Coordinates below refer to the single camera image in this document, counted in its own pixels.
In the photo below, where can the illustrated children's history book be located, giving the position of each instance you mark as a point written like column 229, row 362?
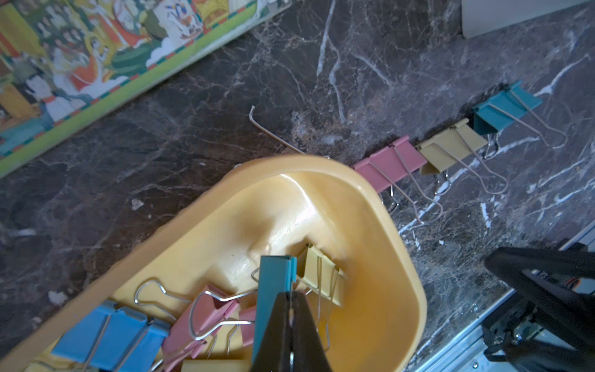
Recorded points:
column 65, row 64

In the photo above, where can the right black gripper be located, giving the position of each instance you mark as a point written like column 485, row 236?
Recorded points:
column 546, row 325

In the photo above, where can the yellow binder clip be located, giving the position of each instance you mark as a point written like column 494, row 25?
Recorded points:
column 318, row 275
column 451, row 147

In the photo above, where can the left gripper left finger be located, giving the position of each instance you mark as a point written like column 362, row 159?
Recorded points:
column 275, row 351

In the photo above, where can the blue binder clip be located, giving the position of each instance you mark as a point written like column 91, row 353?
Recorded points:
column 114, row 338

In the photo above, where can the yellow plastic storage tray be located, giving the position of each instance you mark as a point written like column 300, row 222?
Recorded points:
column 275, row 206

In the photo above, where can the pink binder clip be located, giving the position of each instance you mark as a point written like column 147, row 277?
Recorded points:
column 210, row 311
column 393, row 163

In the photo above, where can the pink binder clip in tray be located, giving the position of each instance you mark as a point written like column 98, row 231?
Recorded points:
column 210, row 311

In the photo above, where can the teal binder clip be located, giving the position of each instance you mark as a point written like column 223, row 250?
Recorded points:
column 277, row 275
column 505, row 108

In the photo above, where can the yellow binder clip in tray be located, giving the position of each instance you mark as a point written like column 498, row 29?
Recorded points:
column 318, row 275

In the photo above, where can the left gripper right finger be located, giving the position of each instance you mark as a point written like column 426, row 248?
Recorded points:
column 307, row 353

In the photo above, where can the white plastic file organizer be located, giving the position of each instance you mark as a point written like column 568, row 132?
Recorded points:
column 484, row 16

